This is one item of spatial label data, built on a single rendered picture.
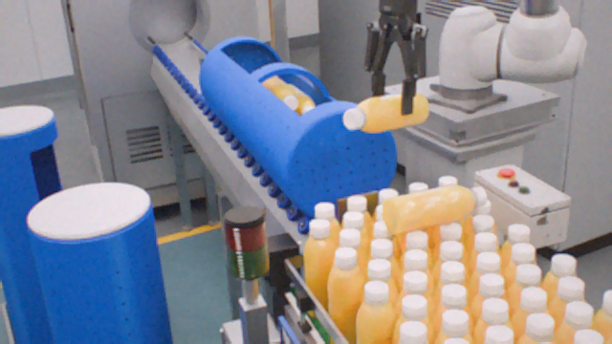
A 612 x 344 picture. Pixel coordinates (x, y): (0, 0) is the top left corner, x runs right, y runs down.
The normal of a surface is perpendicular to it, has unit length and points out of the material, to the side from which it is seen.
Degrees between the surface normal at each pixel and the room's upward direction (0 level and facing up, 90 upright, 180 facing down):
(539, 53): 101
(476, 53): 87
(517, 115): 90
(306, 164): 90
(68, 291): 90
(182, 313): 0
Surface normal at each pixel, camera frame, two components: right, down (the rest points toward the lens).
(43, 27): 0.47, 0.33
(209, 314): -0.05, -0.92
